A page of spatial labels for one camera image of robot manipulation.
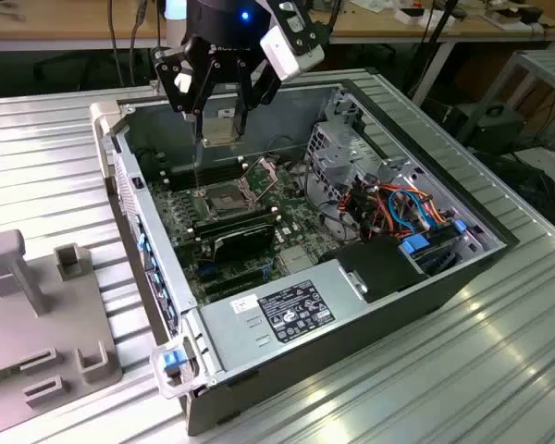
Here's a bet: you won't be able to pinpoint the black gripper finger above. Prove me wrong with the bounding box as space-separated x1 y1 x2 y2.
232 52 284 140
150 35 216 143

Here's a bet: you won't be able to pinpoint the silver CPU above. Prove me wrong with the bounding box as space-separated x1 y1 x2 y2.
201 116 242 150

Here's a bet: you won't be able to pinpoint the metal socket cover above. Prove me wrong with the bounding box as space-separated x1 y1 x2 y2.
240 155 284 201

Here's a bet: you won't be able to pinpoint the CPU socket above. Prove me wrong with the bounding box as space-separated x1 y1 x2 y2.
196 180 255 222

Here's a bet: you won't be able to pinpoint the black expansion slot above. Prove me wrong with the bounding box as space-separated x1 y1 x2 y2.
198 264 267 289
205 277 265 300

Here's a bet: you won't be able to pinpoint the wooden desk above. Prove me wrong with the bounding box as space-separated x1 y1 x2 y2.
0 0 555 53

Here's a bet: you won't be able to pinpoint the silver drive cage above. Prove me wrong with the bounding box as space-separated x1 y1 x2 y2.
304 120 386 210

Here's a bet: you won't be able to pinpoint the installed RAM stick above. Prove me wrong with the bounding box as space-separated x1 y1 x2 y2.
192 210 281 241

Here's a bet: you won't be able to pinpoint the green motherboard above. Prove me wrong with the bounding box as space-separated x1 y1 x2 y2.
143 150 327 307

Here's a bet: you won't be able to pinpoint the white box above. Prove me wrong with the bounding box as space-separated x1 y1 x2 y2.
394 5 458 28

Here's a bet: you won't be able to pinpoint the silver chipset heatsink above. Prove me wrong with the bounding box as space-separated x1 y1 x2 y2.
280 246 316 275

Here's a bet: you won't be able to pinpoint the black plastic shroud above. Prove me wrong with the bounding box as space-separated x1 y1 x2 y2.
321 234 430 305

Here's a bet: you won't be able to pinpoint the blue disk carrier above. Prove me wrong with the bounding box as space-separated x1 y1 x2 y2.
399 220 467 260

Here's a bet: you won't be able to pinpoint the silver power supply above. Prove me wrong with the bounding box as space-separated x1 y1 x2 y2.
197 257 370 376

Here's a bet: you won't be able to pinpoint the brown box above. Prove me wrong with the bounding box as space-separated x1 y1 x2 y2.
482 7 523 30

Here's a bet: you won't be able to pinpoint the open grey PC case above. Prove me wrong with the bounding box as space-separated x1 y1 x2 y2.
88 77 523 438

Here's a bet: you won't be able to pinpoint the grey parts rack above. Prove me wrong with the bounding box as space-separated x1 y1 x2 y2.
0 229 125 429

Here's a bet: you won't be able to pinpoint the blue case latch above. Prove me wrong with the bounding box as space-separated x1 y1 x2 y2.
162 350 185 374

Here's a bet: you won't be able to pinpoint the green spare RAM stick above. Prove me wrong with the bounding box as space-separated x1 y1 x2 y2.
0 364 23 388

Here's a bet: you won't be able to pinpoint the large white wrist camera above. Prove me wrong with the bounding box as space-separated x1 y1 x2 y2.
258 25 327 84

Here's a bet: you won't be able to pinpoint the orange yellow power wires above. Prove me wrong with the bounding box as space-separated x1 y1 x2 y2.
339 181 450 241

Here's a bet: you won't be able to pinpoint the blue data wire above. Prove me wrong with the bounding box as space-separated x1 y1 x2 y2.
387 184 432 234

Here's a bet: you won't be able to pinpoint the black box with handle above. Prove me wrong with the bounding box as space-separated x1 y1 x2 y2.
470 104 527 154

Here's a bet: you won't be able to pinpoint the grey metal shelf frame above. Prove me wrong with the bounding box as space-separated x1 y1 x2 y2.
456 48 555 156

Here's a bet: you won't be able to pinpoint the clear plastic case handle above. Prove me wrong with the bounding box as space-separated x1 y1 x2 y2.
149 336 203 401

